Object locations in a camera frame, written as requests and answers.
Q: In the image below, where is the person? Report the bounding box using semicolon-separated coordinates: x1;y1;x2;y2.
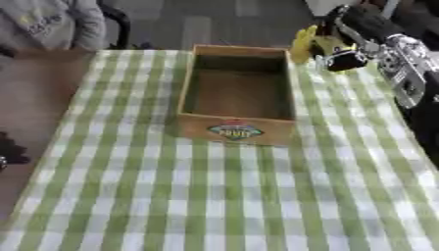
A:
0;0;109;59

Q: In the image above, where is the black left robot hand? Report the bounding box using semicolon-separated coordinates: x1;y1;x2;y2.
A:
0;131;33;174

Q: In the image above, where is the yellow toy banana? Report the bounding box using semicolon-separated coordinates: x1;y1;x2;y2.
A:
288;25;357;65

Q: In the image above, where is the tan cardboard box brown inside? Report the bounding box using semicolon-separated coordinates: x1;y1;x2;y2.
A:
166;43;299;147

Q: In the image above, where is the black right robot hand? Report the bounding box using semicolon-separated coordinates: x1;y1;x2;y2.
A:
316;4;407;73

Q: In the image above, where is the black chair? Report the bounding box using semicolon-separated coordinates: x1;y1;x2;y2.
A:
94;0;134;51

